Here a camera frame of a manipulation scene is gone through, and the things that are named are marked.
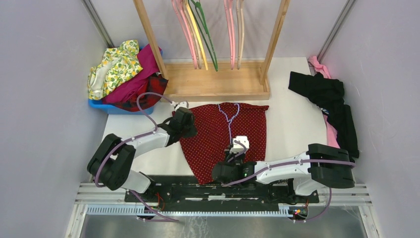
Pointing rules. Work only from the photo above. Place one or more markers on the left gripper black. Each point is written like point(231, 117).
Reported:
point(193, 130)

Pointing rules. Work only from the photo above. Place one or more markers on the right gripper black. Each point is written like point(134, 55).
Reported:
point(228, 155)

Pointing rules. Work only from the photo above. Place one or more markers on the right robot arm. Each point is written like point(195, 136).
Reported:
point(320, 166)

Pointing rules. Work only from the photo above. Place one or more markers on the light blue wire hanger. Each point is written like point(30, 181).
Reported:
point(231, 119)

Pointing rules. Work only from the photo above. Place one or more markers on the wooden hanger rack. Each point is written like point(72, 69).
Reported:
point(226, 84)

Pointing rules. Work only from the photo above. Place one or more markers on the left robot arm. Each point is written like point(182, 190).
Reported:
point(111, 163)

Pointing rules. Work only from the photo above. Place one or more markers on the pink hanger left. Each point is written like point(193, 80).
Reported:
point(178, 9)

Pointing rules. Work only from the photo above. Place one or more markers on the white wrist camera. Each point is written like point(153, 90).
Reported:
point(179, 105)
point(239, 144)

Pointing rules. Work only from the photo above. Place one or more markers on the white cable duct strip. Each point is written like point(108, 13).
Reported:
point(140, 210)

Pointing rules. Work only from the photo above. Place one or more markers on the red polka dot skirt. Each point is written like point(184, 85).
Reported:
point(205, 149)

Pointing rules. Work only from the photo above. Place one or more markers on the yellow hanger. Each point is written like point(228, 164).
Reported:
point(201, 55)

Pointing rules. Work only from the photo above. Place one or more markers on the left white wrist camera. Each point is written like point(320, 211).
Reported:
point(179, 105)

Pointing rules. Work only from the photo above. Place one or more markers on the lemon print garment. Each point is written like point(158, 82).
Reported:
point(118, 65)

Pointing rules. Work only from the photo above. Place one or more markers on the green hanger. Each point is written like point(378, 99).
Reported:
point(204, 31)

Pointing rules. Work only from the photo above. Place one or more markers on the pink hanger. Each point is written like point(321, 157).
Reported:
point(178, 9)
point(228, 5)

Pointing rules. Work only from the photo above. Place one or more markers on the wooden hanger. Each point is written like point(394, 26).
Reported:
point(241, 31)

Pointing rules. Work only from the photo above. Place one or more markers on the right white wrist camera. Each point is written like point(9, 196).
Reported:
point(239, 144)

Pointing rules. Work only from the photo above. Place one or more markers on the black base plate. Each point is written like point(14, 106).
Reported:
point(185, 194)

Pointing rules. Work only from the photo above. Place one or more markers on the pink garment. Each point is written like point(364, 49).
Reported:
point(331, 132)

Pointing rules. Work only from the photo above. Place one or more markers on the pink hanger right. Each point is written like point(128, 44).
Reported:
point(228, 5)

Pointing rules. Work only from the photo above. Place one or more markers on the red black plaid garment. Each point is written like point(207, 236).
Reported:
point(147, 97)

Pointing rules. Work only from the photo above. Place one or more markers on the magenta garment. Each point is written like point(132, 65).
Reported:
point(126, 90)

